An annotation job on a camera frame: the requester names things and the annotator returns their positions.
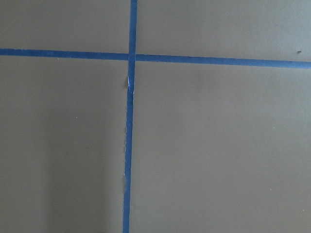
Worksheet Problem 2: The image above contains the vertical blue tape strip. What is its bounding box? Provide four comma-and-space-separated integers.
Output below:
122, 0, 138, 233

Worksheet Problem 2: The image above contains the horizontal blue tape strip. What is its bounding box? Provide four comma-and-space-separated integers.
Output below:
0, 48, 311, 69

